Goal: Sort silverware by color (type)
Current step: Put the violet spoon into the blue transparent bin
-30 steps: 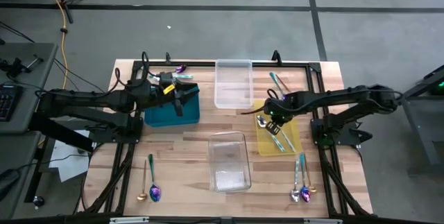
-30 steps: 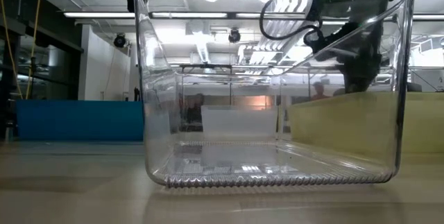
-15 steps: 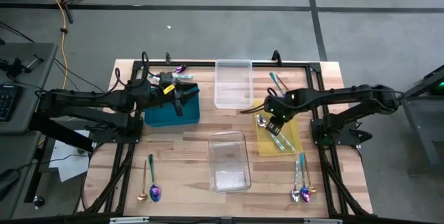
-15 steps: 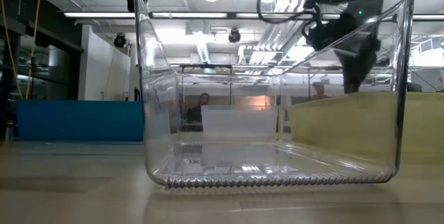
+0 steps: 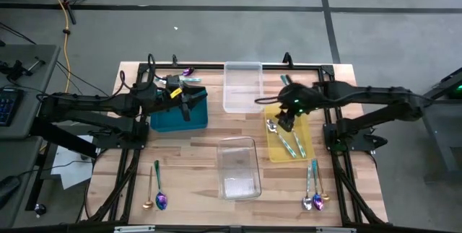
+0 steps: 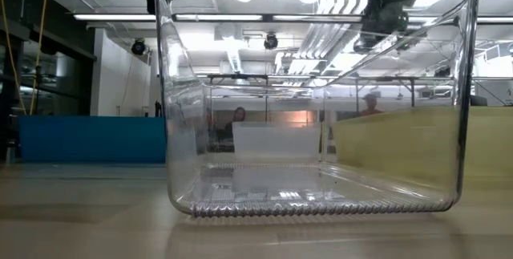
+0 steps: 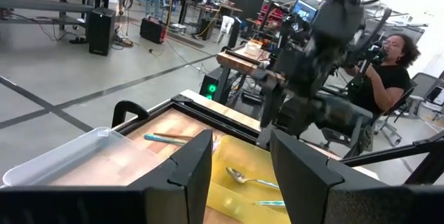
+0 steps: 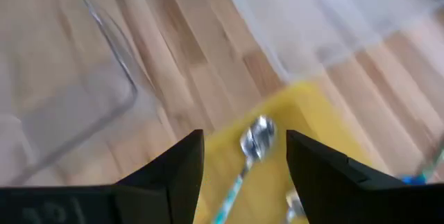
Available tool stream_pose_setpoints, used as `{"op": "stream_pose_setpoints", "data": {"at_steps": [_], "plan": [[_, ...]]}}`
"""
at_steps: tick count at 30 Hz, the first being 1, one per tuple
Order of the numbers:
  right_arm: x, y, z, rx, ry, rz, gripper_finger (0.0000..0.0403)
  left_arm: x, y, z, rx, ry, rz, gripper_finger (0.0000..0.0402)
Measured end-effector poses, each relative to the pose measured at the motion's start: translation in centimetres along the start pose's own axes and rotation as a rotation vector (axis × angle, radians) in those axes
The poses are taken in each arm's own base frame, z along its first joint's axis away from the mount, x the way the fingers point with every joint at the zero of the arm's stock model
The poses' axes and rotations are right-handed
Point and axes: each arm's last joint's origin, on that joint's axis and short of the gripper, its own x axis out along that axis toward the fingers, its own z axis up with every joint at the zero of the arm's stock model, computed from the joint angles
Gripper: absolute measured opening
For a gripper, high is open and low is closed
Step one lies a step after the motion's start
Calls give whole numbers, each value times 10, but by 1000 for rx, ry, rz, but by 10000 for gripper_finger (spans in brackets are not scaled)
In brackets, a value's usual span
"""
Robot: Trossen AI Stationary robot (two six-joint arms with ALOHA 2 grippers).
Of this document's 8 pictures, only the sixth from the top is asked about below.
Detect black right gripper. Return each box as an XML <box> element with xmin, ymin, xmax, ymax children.
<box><xmin>352</xmin><ymin>0</ymin><xmax>422</xmax><ymax>52</ymax></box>

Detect yellow plastic bin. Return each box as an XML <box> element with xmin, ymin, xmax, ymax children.
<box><xmin>332</xmin><ymin>105</ymin><xmax>513</xmax><ymax>191</ymax></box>

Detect long ceiling light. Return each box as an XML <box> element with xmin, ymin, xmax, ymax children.
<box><xmin>73</xmin><ymin>12</ymin><xmax>513</xmax><ymax>24</ymax></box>

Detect person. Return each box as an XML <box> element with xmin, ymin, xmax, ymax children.
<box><xmin>357</xmin><ymin>93</ymin><xmax>384</xmax><ymax>118</ymax></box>
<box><xmin>218</xmin><ymin>106</ymin><xmax>248</xmax><ymax>152</ymax></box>

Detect frosted white plastic bin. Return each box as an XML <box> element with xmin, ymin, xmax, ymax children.
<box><xmin>231</xmin><ymin>121</ymin><xmax>321</xmax><ymax>164</ymax></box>

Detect teal plastic bin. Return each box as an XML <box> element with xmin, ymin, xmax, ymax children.
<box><xmin>18</xmin><ymin>115</ymin><xmax>168</xmax><ymax>164</ymax></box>

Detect clear transparent container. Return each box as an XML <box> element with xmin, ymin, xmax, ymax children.
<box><xmin>148</xmin><ymin>0</ymin><xmax>487</xmax><ymax>219</ymax></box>

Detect black ceiling camera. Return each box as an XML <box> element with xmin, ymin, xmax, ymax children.
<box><xmin>131</xmin><ymin>38</ymin><xmax>147</xmax><ymax>56</ymax></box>
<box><xmin>263</xmin><ymin>32</ymin><xmax>279</xmax><ymax>51</ymax></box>

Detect yellow cable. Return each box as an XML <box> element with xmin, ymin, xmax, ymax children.
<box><xmin>0</xmin><ymin>0</ymin><xmax>27</xmax><ymax>115</ymax></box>
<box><xmin>30</xmin><ymin>0</ymin><xmax>50</xmax><ymax>106</ymax></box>

